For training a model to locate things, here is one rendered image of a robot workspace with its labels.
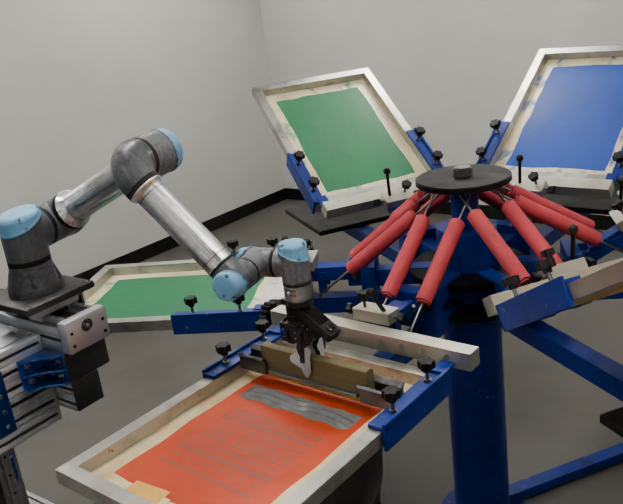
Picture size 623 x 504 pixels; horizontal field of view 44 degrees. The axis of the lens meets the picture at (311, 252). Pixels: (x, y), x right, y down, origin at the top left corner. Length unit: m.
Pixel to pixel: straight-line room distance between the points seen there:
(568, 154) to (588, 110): 0.25
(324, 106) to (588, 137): 1.15
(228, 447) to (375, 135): 1.92
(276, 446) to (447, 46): 4.81
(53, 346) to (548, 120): 2.23
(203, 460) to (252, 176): 5.57
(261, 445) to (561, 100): 2.20
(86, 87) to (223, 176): 1.58
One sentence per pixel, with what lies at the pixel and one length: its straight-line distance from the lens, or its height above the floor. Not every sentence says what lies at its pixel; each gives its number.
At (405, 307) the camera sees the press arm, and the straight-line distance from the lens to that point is 2.31.
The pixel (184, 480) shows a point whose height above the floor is 0.96.
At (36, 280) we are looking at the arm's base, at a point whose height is 1.31.
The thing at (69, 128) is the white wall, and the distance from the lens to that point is 6.03.
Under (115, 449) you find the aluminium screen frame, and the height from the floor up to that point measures 0.97.
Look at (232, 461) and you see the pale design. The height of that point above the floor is 0.96.
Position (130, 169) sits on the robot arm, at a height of 1.60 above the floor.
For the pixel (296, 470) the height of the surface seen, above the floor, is 0.96.
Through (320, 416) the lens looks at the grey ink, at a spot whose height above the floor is 0.96.
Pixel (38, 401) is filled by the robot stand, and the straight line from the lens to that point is 2.29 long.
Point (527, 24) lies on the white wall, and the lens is 6.02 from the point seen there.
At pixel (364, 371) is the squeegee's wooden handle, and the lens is 1.93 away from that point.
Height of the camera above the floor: 1.97
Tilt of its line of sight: 19 degrees down
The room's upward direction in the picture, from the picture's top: 7 degrees counter-clockwise
